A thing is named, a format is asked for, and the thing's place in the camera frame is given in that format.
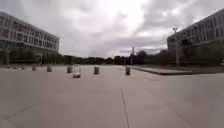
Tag row of dark trees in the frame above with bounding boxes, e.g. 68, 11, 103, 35
0, 46, 224, 67

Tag row of bollards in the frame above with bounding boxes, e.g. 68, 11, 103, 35
4, 64, 132, 76

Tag small white robot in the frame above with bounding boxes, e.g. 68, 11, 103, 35
72, 64, 82, 79

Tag low raised platform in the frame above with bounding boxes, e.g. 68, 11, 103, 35
129, 65, 194, 76

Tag lamp pole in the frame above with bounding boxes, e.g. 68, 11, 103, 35
172, 27, 181, 68

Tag pale building with window rows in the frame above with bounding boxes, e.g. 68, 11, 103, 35
166, 8, 224, 66

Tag grey building with window rows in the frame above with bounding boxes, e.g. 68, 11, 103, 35
0, 11, 61, 65

